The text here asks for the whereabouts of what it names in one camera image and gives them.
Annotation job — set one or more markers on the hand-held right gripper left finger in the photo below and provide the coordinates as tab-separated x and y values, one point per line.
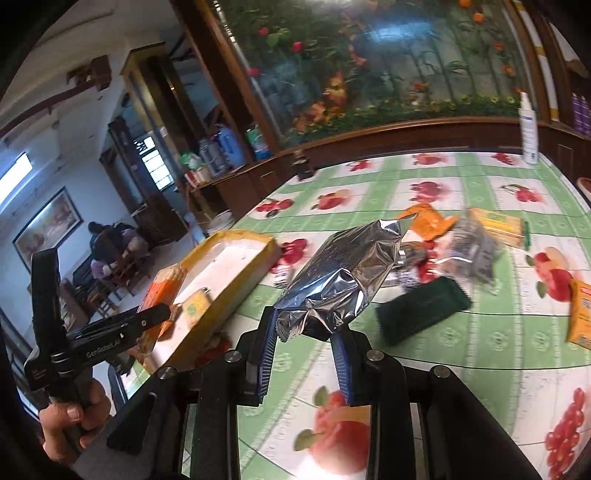
264	355

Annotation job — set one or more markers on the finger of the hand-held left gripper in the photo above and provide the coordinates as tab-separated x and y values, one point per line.
150	318

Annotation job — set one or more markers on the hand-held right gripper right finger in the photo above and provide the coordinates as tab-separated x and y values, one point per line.
342	369

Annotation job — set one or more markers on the silver foil snack packet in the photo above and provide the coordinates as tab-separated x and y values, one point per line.
332	272

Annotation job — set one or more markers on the yellow cardboard tray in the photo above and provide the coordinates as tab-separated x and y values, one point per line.
231	263

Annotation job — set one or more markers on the clear bag of dark snacks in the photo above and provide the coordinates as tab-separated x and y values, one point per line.
471	251

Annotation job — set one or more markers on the yellow cracker packet green ends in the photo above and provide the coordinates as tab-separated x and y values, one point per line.
501	226

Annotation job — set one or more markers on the person's left hand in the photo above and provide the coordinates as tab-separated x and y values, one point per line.
69	429

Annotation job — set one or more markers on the orange cracker packet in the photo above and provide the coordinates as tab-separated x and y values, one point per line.
164	290

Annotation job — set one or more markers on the small yellow cracker packet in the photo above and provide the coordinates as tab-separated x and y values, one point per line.
197	303

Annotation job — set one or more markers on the dark green snack packet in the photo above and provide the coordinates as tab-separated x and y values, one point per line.
420	307

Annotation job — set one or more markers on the stack of white plates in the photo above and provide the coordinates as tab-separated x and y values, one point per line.
220	224

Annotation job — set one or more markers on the fruit print tablecloth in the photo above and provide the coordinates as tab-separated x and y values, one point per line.
485	369

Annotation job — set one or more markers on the ceiling tube light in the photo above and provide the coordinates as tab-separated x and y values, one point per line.
14	177

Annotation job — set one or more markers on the wooden sideboard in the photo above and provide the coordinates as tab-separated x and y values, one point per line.
240	189

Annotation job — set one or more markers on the orange foil snack packet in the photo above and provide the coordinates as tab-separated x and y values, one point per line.
429	221

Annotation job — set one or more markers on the grey water jug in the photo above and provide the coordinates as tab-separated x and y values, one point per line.
212	157

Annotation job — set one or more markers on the blue plastic bottle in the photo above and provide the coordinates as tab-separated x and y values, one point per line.
231	147

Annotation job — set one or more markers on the small dark jar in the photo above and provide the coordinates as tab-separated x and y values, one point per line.
304	166

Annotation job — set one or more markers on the green plastic bottle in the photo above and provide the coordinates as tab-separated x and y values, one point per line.
257	141

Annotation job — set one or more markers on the orange yellow snack box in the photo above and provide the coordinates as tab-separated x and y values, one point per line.
581	314

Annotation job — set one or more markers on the white spray bottle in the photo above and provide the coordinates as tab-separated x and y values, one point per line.
529	129

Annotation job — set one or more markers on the purple bottles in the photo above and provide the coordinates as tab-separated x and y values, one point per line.
581	113

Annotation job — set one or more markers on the framed wall picture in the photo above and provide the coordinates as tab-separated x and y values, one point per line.
46	230

